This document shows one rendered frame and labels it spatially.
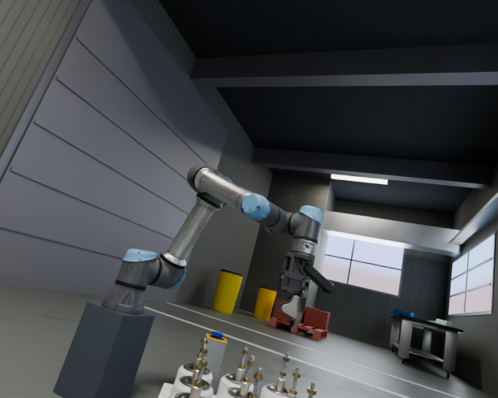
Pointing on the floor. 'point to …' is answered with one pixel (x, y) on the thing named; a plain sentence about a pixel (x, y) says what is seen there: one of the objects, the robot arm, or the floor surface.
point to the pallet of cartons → (316, 319)
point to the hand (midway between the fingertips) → (295, 324)
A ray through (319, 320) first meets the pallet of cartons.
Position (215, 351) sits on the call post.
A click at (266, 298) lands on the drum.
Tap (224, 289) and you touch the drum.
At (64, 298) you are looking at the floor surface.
